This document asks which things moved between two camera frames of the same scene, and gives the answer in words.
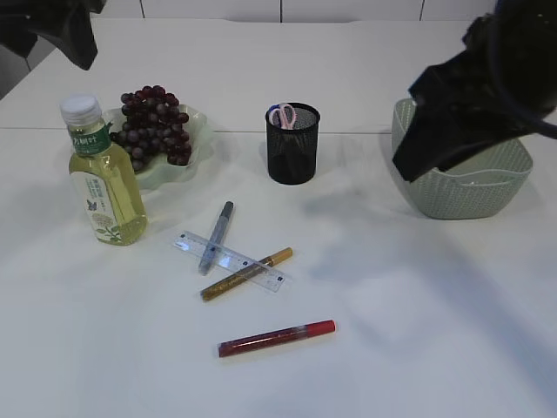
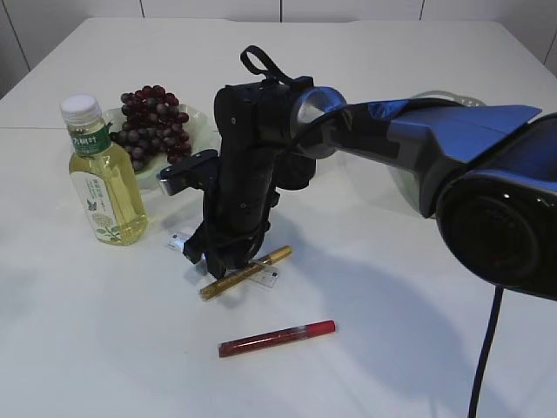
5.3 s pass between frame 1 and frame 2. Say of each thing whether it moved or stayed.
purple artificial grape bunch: stayed
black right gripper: moved
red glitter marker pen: stayed
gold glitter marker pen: stayed
